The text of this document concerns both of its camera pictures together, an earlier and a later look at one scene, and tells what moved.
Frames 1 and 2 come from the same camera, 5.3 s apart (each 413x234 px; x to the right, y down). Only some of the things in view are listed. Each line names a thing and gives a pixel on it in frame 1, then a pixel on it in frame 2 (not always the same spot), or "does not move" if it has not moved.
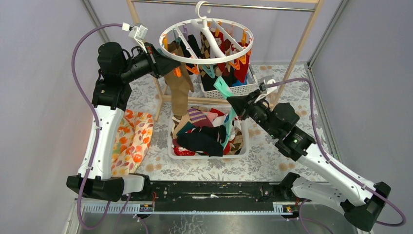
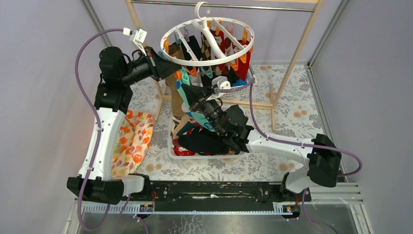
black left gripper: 153,63 does not move
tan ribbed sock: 178,82 does not move
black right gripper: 246,107 → 204,103
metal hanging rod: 226,6 does not move
